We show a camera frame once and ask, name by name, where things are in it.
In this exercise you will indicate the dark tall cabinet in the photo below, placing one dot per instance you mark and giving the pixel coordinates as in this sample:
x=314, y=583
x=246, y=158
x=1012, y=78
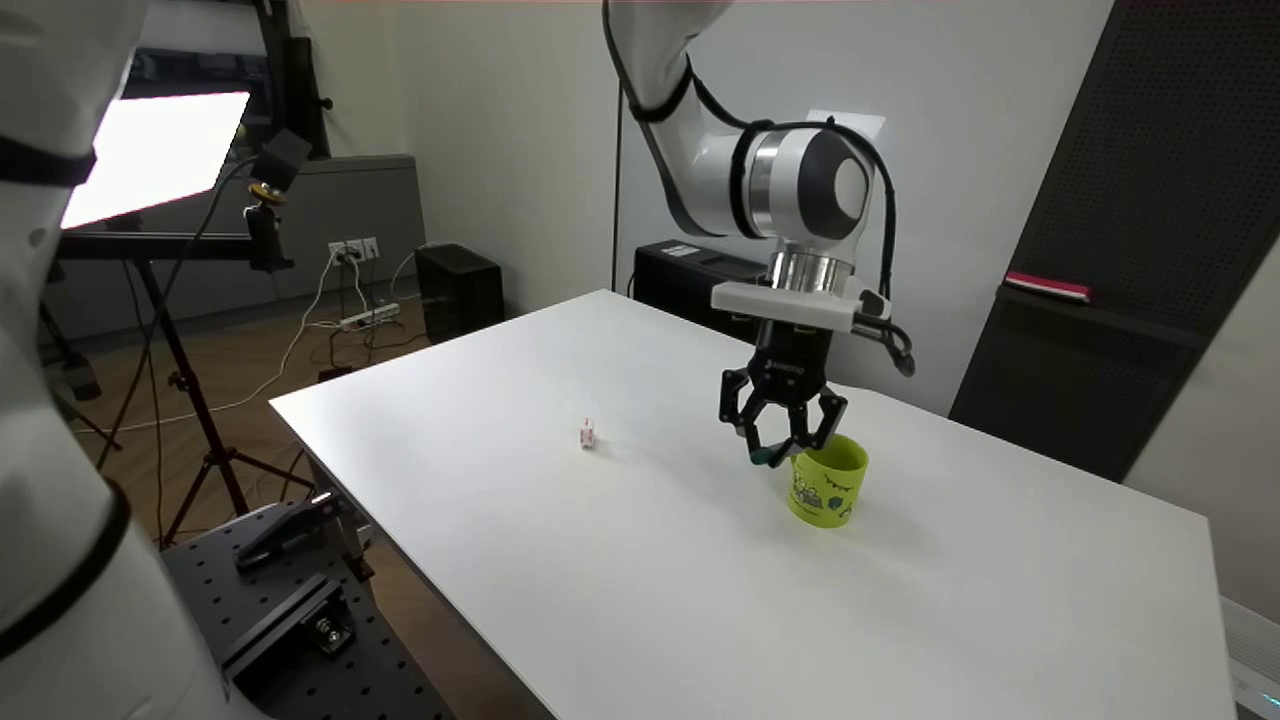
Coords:
x=1144, y=201

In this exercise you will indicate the green whiteboard marker pen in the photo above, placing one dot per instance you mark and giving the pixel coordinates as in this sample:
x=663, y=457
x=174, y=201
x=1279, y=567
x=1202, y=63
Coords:
x=764, y=457

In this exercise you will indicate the white softbox light panel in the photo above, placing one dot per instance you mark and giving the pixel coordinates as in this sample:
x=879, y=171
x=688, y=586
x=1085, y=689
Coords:
x=163, y=154

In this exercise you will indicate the white power strip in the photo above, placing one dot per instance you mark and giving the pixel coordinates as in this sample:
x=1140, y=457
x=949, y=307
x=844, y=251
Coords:
x=367, y=319

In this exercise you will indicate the grey low cabinet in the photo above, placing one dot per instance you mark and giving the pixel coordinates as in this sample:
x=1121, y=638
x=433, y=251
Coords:
x=363, y=201

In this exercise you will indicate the white wall outlet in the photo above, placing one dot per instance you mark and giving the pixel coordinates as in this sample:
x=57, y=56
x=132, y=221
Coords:
x=353, y=251

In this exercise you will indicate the black clamp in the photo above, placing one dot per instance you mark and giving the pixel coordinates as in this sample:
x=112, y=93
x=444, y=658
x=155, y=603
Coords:
x=280, y=542

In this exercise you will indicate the black light tripod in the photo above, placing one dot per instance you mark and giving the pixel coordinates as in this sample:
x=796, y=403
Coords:
x=212, y=460

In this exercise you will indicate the small white red dice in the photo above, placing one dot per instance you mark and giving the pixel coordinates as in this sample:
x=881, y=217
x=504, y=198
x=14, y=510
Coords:
x=584, y=436

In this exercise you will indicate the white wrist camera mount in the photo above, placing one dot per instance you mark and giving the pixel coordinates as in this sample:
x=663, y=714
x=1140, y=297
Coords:
x=782, y=307

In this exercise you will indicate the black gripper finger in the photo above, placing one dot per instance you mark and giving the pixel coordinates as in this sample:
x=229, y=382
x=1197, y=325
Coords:
x=745, y=413
x=823, y=420

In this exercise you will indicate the grey perforated breadboard plate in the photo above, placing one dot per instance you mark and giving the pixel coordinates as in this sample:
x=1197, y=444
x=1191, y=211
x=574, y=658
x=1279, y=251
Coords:
x=332, y=666

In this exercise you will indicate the black camera on stand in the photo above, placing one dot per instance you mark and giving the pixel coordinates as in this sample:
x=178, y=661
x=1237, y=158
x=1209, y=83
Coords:
x=280, y=154

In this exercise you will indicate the black tower case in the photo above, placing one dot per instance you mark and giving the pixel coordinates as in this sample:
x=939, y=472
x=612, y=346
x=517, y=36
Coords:
x=463, y=285

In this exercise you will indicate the black computer box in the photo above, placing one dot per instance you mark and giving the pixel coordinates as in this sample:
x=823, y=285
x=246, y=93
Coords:
x=673, y=285

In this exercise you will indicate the lime green mug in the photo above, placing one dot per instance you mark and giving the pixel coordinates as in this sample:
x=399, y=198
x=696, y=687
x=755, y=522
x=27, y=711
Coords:
x=827, y=496

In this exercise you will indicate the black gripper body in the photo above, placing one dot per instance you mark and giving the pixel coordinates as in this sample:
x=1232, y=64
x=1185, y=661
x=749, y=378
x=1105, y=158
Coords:
x=789, y=355

